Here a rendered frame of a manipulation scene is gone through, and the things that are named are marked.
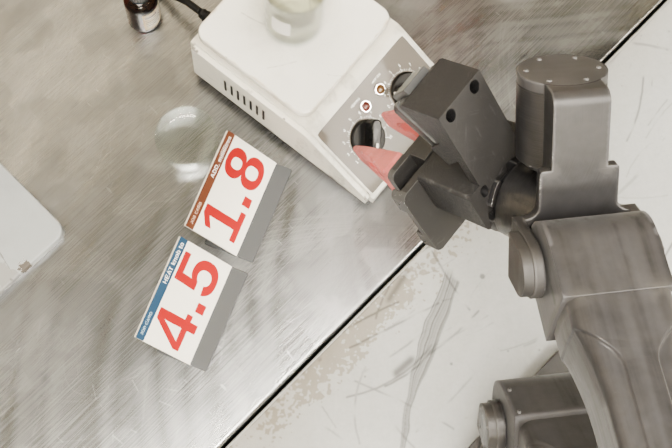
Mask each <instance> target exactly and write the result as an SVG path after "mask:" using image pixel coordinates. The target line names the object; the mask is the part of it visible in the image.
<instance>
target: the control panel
mask: <svg viewBox="0 0 672 448"><path fill-rule="evenodd" d="M423 66H425V67H426V68H427V69H429V68H430V66H429V65H428V64H427V63H426V62H425V61H424V60H423V58H422V57H421V56H420V55H419V54H418V53H417V52H416V50H415V49H414V48H413V47H412V46H411V45H410V44H409V43H408V41H407V40H406V39H405V38H404V37H403V36H401V37H400V38H399V39H398V40H397V41H396V43H395V44H394V45H393V46H392V47H391V48H390V50H389V51H388V52H387V53H386V54H385V56H384V57H383V58H382V59H381V60H380V61H379V63H378V64H377V65H376V66H375V67H374V68H373V70H372V71H371V72H370V73H369V74H368V75H367V77H366V78H365V79H364V80H363V81H362V82H361V84H360V85H359V86H358V87H357V88H356V90H355V91H354V92H353V93H352V94H351V95H350V97H349V98H348V99H347V100H346V101H345V102H344V104H343V105H342V106H341V107H340V108H339V109H338V111H337V112H336V113H335V114H334V115H333V117H332V118H331V119H330V120H329V121H328V122H327V124H326V125H325V126H324V127H323V128H322V129H321V131H320V132H319V134H318V136H319V138H320V139H321V140H322V141H323V142H324V143H325V144H326V145H327V147H328V148H329V149H330V150H331V151H332V152H333V153H334V154H335V155H336V156H337V157H338V158H339V159H340V160H341V161H342V162H343V163H344V164H345V165H346V166H347V167H348V168H349V170H350V171H351V172H352V173H353V174H354V175H355V176H356V177H357V178H358V179H359V180H360V181H361V182H362V183H363V184H364V185H365V186H366V187H367V188H368V189H369V190H370V191H371V192H372V193H373V192H374V191H375V190H376V189H377V188H378V187H379V185H380V184H381V183H382V182H383V180H382V179H381V178H380V177H379V176H378V175H376V174H375V173H374V172H373V171H372V170H371V169H370V168H369V167H368V166H367V165H366V164H364V163H363V162H362V161H361V160H360V159H359V157H358V156H357V154H356V153H355V152H354V150H353V147H352V145H351V132H352V130H353V128H354V126H355V125H356V124H357V123H358V122H360V121H362V120H365V119H378V120H380V121H381V124H382V127H383V129H384V132H385V144H384V147H383V149H385V150H391V151H396V152H400V153H402V154H404V153H405V152H406V151H407V149H408V148H409V147H410V146H411V145H412V143H413V142H414V141H413V140H411V139H409V138H408V137H406V136H404V135H402V134H401V133H399V132H398V131H396V130H394V129H393V128H391V127H389V126H388V125H387V123H386V122H385V120H384V119H383V117H382V116H381V114H382V113H383V112H385V111H390V110H394V105H395V102H394V100H393V98H392V95H391V86H392V83H393V81H394V79H395V77H396V76H397V75H399V74H400V73H403V72H415V71H416V70H418V69H420V68H421V67H423ZM378 85H383V86H384V88H385V90H384V93H382V94H378V93H377V91H376V87H377V86H378ZM363 102H368V103H369V104H370V109H369V110H368V111H364V110H363V109H362V103H363Z"/></svg>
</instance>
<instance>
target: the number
mask: <svg viewBox="0 0 672 448"><path fill-rule="evenodd" d="M225 268H226V266H224V265H222V264H221V263H219V262H217V261H216V260H214V259H212V258H211V257H209V256H207V255H205V254H204V253H202V252H200V251H199V250H197V249H195V248H194V247H192V246H190V245H188V244H186V246H185V249H184V251H183V253H182V255H181V258H180V260H179V262H178V264H177V267H176V269H175V271H174V273H173V276H172V278H171V280H170V282H169V285H168V287H167V289H166V291H165V294H164V296H163V298H162V300H161V303H160V305H159V307H158V309H157V312H156V314H155V316H154V318H153V321H152V323H151V325H150V327H149V330H148V332H147V334H146V336H145V338H146V339H148V340H150V341H152V342H154V343H155V344H157V345H159V346H161V347H163V348H165V349H167V350H169V351H171V352H173V353H175V354H177V355H179V356H181V357H183V358H185V359H186V358H187V356H188V353H189V351H190V349H191V346H192V344H193V342H194V339H195V337H196V335H197V333H198V330H199V328H200V326H201V323H202V321H203V319H204V316H205V314H206V312H207V309H208V307H209V305H210V302H211V300H212V298H213V295H214V293H215V291H216V288H217V286H218V284H219V282H220V279H221V277H222V275H223V272H224V270H225Z"/></svg>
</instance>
